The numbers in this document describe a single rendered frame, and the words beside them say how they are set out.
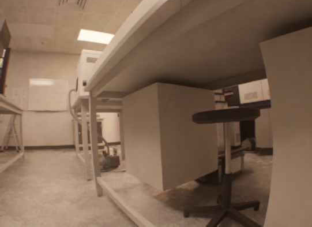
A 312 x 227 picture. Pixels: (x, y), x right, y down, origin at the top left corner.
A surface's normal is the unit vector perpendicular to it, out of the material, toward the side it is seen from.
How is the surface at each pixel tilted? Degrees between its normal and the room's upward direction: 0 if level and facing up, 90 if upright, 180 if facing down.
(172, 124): 90
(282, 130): 90
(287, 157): 90
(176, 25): 90
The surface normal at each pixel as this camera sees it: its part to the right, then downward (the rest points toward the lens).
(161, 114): 0.57, -0.11
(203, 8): -0.82, 0.00
